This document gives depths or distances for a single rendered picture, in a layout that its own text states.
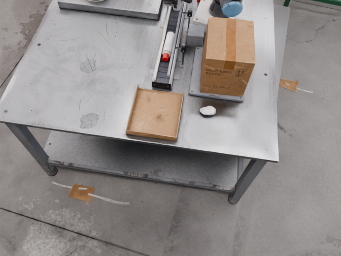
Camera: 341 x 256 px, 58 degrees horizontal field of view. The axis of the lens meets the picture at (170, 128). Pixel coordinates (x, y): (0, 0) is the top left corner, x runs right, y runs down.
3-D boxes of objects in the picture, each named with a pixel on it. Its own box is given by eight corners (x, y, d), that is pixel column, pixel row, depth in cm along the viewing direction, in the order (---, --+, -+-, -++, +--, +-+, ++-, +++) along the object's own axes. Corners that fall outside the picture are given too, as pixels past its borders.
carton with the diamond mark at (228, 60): (202, 52, 186) (208, 16, 163) (242, 56, 186) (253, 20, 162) (199, 92, 171) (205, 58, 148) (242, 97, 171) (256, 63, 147)
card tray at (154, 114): (137, 88, 174) (137, 83, 171) (183, 94, 173) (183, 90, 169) (126, 133, 159) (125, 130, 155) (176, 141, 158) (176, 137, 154)
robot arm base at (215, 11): (211, 1, 205) (215, -12, 196) (233, 8, 203) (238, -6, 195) (205, 14, 197) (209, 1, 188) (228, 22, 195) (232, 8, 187)
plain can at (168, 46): (167, 30, 183) (160, 55, 173) (175, 31, 183) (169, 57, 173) (166, 37, 188) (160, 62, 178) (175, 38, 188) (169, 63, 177)
